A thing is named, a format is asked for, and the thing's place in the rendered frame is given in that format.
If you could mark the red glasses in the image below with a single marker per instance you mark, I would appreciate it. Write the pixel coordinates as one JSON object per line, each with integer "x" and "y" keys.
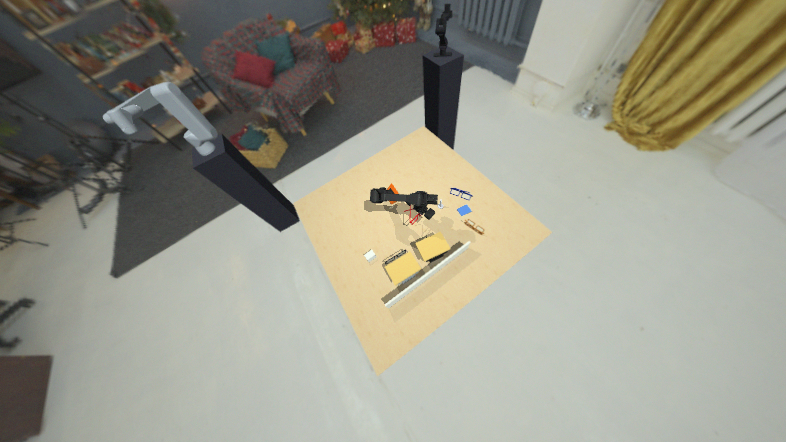
{"x": 414, "y": 220}

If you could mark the white long flat panel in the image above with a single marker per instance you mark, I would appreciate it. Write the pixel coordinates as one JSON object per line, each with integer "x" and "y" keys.
{"x": 427, "y": 276}

